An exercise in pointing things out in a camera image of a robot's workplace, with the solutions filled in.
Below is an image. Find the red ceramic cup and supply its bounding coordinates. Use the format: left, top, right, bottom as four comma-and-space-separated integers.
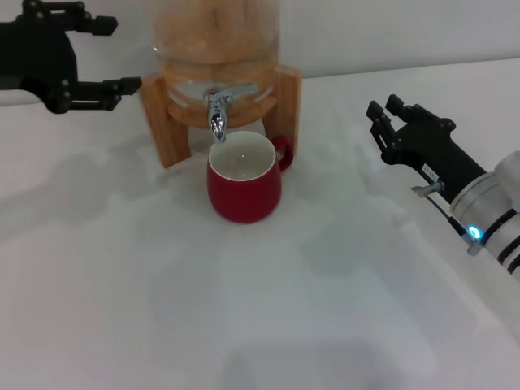
206, 130, 294, 223

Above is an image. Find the chrome faucet tap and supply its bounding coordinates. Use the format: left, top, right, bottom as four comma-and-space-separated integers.
205, 83, 259, 145

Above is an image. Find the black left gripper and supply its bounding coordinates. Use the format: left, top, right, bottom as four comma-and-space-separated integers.
0, 0, 144, 114

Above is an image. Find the thin black cable with plugs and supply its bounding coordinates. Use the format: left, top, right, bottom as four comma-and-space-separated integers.
410, 181, 487, 257

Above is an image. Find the glass water dispenser jar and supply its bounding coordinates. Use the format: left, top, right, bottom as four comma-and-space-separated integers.
150, 0, 284, 131

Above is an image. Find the wooden dispenser stand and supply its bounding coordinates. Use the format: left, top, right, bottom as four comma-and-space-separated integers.
140, 63, 304, 169

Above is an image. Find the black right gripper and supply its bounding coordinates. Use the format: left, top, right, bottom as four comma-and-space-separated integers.
366, 93, 487, 204

